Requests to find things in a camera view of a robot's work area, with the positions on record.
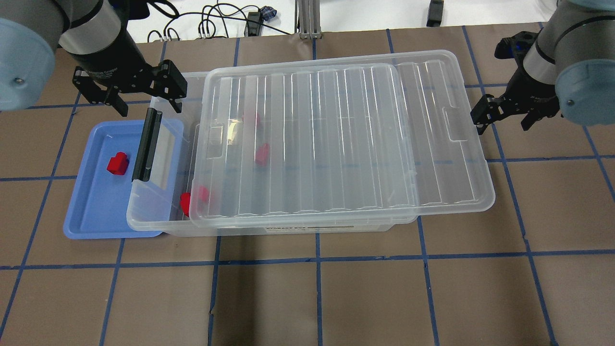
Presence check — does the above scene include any black box latch handle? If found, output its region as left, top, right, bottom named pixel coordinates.
left=132, top=107, right=162, bottom=182

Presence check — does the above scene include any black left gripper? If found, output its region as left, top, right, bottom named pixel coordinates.
left=72, top=29, right=187, bottom=117

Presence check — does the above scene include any red block upper pair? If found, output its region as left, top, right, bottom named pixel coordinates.
left=242, top=111, right=261, bottom=128

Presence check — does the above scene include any black power adapter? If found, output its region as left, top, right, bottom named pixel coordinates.
left=244, top=12, right=264, bottom=37

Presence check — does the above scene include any clear plastic storage box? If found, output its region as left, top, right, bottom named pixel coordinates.
left=126, top=72, right=418, bottom=237

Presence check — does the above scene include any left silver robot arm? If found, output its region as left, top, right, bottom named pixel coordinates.
left=0, top=0, right=187, bottom=117

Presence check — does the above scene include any aluminium frame post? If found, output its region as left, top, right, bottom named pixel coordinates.
left=295, top=0, right=321, bottom=40

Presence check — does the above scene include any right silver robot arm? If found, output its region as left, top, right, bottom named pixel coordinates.
left=471, top=0, right=615, bottom=135

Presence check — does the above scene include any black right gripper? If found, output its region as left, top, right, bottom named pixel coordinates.
left=470, top=31, right=560, bottom=135

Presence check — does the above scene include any clear plastic box lid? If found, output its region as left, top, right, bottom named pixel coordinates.
left=189, top=50, right=495, bottom=232

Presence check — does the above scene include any red block under lid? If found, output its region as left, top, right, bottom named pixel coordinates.
left=180, top=186, right=210, bottom=217

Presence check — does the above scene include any red block beside pair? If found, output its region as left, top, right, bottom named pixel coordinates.
left=254, top=143, right=270, bottom=167

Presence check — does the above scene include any red block carried to tray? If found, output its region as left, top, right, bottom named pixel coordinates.
left=106, top=151, right=129, bottom=175

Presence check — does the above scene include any blue plastic tray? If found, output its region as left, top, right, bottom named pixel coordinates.
left=63, top=120, right=185, bottom=239

